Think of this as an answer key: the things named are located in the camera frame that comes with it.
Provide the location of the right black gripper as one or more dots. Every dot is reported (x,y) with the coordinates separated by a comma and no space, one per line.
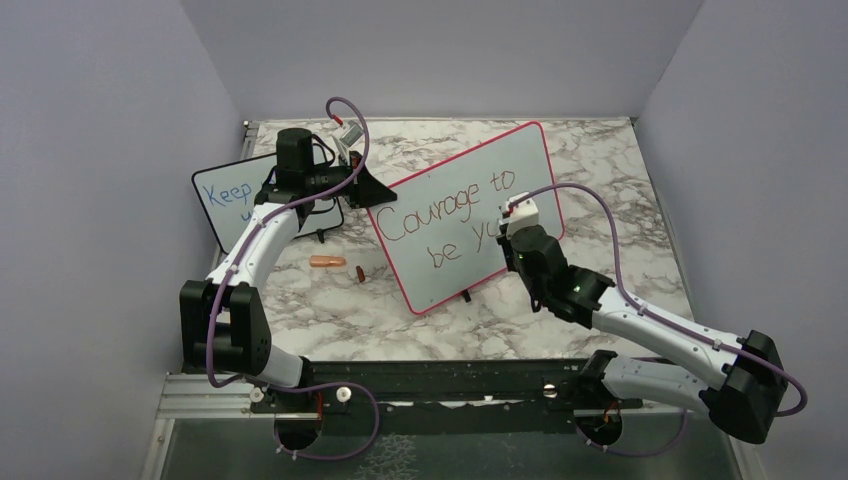
(507,246)

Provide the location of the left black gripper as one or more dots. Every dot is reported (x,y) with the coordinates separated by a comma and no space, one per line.
(365,190)

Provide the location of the red framed whiteboard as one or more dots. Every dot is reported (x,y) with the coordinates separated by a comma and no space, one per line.
(439,234)

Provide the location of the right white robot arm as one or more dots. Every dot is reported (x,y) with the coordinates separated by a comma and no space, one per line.
(734,380)

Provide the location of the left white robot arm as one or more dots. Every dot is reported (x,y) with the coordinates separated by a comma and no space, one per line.
(223,323)

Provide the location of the black framed written whiteboard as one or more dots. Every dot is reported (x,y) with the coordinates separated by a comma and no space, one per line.
(227,195)

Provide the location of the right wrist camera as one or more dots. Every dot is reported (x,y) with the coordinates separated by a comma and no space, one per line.
(517,213)

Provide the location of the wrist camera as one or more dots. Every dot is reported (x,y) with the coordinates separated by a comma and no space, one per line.
(346,136)
(517,213)

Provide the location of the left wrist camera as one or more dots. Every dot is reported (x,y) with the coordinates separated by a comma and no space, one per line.
(346,136)

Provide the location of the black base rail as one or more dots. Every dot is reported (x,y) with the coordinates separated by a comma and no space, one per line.
(446,397)

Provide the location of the aluminium frame rail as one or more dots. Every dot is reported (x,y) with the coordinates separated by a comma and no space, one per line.
(200,432)

